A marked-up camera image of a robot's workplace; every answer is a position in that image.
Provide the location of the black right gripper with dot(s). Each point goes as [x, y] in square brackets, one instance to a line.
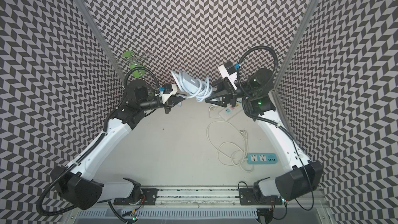
[229, 96]

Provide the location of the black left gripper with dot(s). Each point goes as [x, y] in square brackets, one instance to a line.
[178, 97]

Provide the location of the pale blue power strip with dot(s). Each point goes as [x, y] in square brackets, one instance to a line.
[196, 88]

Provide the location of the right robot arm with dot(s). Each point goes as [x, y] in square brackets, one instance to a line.
[299, 175]

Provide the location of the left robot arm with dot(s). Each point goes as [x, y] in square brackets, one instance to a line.
[75, 183]

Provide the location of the white strip with coloured labels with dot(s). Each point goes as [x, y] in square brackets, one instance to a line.
[229, 112]

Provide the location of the teal power strip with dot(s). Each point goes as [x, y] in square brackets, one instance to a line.
[261, 158]

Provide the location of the green plastic banana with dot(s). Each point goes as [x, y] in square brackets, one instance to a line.
[134, 61]

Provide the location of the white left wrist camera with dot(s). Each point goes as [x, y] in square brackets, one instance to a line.
[166, 91]

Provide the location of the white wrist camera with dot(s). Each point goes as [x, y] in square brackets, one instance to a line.
[229, 71]
[166, 91]

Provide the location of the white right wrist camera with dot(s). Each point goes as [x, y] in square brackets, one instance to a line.
[229, 71]

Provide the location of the chrome wire stand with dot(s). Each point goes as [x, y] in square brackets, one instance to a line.
[145, 58]

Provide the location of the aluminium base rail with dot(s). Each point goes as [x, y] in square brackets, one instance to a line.
[211, 203]

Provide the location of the right aluminium corner post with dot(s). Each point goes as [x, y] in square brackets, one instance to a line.
[310, 9]

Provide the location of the aluminium corner post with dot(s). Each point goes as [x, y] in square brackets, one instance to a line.
[310, 9]
[87, 16]

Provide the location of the left aluminium corner post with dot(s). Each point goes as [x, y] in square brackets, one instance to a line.
[87, 16]

